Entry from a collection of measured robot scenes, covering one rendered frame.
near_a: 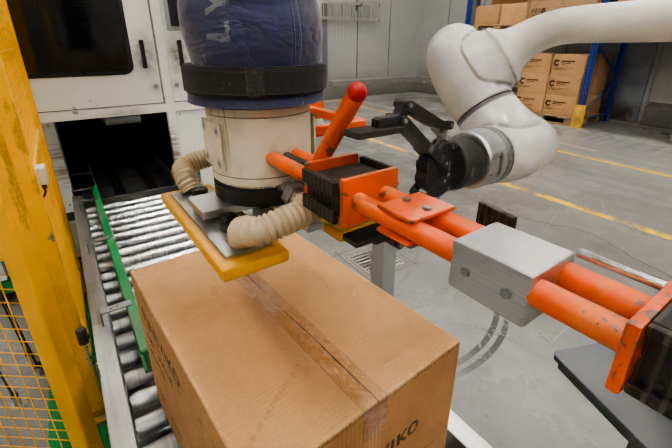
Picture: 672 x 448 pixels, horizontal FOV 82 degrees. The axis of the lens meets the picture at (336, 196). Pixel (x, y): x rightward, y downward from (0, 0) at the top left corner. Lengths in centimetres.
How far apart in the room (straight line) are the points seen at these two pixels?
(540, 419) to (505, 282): 170
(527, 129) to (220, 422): 62
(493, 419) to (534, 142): 144
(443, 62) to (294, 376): 56
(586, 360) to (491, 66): 73
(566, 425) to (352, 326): 141
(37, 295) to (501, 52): 109
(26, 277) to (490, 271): 101
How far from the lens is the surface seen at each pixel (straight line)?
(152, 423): 122
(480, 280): 33
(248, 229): 51
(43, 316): 118
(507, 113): 67
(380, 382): 66
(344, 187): 42
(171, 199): 79
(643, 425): 105
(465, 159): 56
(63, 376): 129
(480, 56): 70
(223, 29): 57
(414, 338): 74
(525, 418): 199
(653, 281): 35
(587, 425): 207
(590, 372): 110
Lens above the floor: 143
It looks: 22 degrees down
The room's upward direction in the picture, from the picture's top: straight up
